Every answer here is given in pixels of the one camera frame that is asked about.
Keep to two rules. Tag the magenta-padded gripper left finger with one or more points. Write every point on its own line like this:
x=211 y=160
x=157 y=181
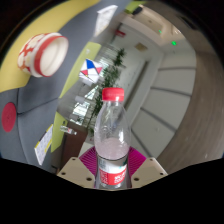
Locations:
x=75 y=171

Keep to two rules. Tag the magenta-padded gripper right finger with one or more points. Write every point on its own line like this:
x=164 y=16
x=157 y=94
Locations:
x=148 y=171

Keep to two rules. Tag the clear red-capped water bottle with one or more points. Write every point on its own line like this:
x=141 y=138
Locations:
x=112 y=133

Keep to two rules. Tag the yellow-edged open booklet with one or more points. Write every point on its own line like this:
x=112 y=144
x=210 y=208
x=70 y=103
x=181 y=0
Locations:
x=43 y=146

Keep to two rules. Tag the small clear plastic bottle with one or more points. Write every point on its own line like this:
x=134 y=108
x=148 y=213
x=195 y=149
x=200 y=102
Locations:
x=68 y=130

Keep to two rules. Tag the flat round red coaster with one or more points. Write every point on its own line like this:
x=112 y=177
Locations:
x=9 y=116

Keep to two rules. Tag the group of potted green plants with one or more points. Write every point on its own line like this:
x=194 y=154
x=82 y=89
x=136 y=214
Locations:
x=108 y=80

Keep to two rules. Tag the white box with coloured triangles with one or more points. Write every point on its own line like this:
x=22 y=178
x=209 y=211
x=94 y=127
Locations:
x=90 y=70

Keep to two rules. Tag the red white patterned mug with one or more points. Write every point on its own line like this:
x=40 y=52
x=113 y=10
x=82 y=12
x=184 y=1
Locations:
x=46 y=55

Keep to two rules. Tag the green exit sign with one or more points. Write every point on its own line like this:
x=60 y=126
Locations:
x=173 y=43

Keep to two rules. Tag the red fire extinguisher box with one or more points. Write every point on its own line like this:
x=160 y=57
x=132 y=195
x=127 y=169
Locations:
x=120 y=33

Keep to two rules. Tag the black chair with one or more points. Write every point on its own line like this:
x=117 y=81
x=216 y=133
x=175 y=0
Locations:
x=137 y=10

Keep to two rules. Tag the lime green chair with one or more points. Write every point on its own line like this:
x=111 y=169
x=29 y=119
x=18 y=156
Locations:
x=130 y=6

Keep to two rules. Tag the framed wall picture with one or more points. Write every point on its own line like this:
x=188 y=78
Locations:
x=141 y=47

